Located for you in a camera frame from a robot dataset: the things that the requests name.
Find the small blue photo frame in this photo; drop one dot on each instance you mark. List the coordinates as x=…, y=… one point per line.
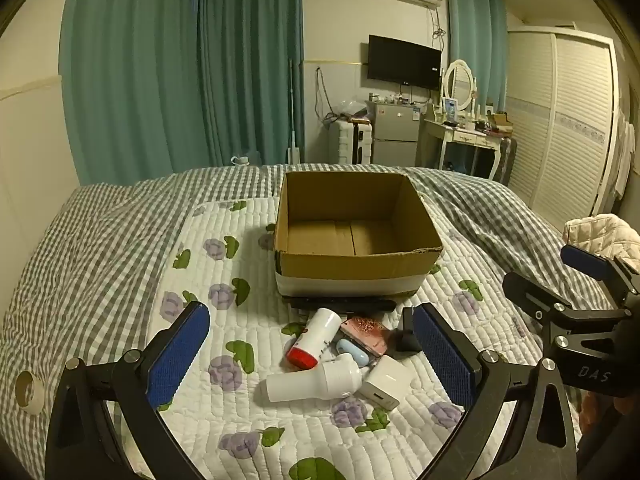
x=450, y=107

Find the white charger cube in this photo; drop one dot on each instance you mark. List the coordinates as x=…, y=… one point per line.
x=385, y=382

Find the black remote control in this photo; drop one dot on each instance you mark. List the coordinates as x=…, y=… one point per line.
x=340, y=304

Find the cream quilted cloth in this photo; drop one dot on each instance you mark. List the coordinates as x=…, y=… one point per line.
x=600, y=232

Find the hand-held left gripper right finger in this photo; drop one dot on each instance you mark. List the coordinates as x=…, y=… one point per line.
x=445, y=360

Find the pink glitter case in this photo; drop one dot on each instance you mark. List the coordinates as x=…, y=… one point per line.
x=367, y=332

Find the wide teal curtain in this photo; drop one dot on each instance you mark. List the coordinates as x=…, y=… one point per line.
x=175, y=70

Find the narrow teal curtain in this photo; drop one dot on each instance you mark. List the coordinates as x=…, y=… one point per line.
x=470, y=45

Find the white drawer cabinet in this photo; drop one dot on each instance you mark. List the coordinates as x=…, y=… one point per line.
x=350, y=142

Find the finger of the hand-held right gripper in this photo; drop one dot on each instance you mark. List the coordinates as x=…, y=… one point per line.
x=530, y=295
x=587, y=261

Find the grey suitcase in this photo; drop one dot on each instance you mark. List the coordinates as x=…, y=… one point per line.
x=507, y=160

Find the white handheld device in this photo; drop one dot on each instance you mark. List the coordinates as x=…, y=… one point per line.
x=310, y=382

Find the person's right hand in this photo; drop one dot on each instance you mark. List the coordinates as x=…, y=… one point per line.
x=595, y=410

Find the light blue small case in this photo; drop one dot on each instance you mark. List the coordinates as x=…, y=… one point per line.
x=352, y=349

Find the white dressing table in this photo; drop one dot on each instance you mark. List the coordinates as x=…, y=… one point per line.
x=460, y=135

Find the white bottle with red cap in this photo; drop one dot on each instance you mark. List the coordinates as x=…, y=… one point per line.
x=312, y=335

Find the brown cardboard box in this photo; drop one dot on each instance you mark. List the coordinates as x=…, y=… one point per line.
x=350, y=265

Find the white hanging towel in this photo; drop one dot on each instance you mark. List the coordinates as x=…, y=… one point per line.
x=625, y=150

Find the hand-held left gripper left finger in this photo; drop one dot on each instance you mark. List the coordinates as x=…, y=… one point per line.
x=180, y=355

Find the white louvered wardrobe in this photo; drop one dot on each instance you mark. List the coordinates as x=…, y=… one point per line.
x=560, y=120

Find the small black box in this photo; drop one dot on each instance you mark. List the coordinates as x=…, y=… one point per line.
x=407, y=340

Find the white floral quilted mat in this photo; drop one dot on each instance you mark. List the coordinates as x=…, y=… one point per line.
x=240, y=320

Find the white mop pole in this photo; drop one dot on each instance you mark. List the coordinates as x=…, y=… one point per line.
x=291, y=110

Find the black wall television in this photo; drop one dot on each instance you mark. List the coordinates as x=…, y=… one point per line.
x=404, y=62

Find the tape roll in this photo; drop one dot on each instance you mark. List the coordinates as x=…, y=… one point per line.
x=30, y=392

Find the grey small fridge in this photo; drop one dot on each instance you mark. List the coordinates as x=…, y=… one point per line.
x=395, y=132

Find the clear plastic bag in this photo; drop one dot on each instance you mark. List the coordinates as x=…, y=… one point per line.
x=350, y=108

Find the white oval mirror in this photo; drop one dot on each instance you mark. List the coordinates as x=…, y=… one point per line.
x=457, y=80

